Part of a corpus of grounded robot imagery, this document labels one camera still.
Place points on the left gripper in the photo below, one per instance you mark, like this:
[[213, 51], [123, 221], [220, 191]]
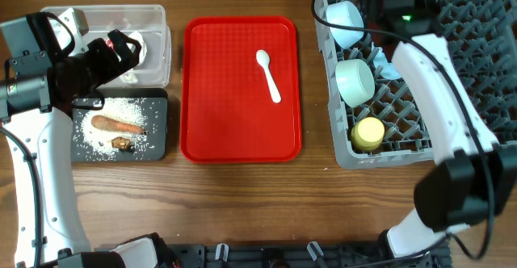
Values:
[[111, 65]]

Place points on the orange carrot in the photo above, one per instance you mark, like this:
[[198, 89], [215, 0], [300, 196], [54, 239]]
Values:
[[110, 125]]

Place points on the white rice grains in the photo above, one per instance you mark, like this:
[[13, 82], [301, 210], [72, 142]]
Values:
[[92, 144]]

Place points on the brown food scrap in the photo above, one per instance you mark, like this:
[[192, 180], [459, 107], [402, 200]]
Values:
[[122, 144]]

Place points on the white plastic spoon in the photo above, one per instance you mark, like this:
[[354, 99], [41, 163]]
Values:
[[263, 60]]

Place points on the light blue bowl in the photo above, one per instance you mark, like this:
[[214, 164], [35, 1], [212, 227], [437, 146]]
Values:
[[348, 15]]

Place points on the green bowl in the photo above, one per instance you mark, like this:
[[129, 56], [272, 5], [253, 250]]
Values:
[[355, 82]]

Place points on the yellow plastic cup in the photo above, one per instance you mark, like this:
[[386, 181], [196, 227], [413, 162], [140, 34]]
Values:
[[367, 134]]

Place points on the light blue plate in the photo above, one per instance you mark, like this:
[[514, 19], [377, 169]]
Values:
[[388, 70]]

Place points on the red snack wrapper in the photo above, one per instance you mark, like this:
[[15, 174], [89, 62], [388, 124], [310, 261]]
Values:
[[109, 43]]

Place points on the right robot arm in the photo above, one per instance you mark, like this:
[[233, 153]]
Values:
[[473, 175]]

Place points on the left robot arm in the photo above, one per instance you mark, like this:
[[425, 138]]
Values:
[[43, 80]]

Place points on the grey dishwasher rack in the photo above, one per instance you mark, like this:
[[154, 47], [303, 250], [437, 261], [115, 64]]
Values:
[[481, 38]]

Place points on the clear plastic bin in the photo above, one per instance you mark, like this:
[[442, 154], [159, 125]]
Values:
[[145, 23]]

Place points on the black plastic tray bin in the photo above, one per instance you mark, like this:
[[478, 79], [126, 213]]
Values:
[[157, 93]]

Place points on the red serving tray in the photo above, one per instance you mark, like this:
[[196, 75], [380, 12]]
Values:
[[227, 115]]

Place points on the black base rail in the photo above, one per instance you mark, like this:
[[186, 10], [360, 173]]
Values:
[[293, 256]]

